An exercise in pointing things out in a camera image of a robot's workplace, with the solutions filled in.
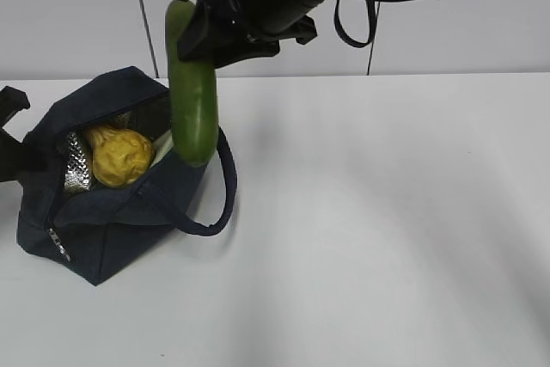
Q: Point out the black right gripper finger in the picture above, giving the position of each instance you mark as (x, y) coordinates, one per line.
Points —
(228, 49)
(195, 41)

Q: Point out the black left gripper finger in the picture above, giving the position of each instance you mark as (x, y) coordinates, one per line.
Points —
(12, 101)
(21, 157)

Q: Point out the green cucumber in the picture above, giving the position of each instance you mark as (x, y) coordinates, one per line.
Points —
(193, 93)

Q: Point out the navy blue lunch bag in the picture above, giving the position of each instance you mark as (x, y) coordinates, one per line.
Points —
(99, 232)

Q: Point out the yellow pear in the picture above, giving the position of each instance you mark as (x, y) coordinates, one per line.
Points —
(119, 156)

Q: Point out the glass container green lid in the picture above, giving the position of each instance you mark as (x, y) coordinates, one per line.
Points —
(162, 147)

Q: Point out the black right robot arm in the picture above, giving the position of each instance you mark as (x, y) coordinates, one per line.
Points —
(226, 32)

